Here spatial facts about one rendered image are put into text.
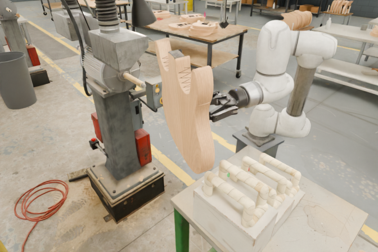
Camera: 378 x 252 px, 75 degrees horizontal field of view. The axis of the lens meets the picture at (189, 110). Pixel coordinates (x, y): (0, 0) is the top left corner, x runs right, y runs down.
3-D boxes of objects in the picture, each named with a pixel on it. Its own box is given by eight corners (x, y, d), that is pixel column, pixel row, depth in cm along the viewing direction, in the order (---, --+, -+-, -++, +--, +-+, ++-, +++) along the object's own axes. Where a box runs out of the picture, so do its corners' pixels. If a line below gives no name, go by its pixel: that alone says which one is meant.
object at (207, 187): (201, 193, 91) (202, 175, 86) (207, 189, 93) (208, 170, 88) (208, 198, 89) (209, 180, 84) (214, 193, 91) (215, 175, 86)
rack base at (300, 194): (236, 180, 120) (237, 178, 119) (253, 164, 129) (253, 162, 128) (290, 214, 103) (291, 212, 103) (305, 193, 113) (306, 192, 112)
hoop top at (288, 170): (258, 158, 119) (259, 153, 118) (261, 155, 121) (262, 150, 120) (298, 181, 107) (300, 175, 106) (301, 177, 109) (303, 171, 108)
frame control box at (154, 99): (131, 107, 193) (127, 76, 180) (154, 98, 205) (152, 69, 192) (149, 120, 177) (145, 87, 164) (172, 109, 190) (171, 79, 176)
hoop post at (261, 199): (253, 208, 86) (257, 189, 81) (257, 203, 88) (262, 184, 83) (261, 214, 84) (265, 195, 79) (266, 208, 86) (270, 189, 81)
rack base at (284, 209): (215, 198, 110) (216, 184, 105) (237, 179, 120) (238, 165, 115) (270, 240, 94) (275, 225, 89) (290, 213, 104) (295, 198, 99)
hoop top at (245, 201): (202, 178, 87) (202, 172, 85) (208, 174, 89) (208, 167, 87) (250, 214, 75) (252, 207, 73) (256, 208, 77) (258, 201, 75)
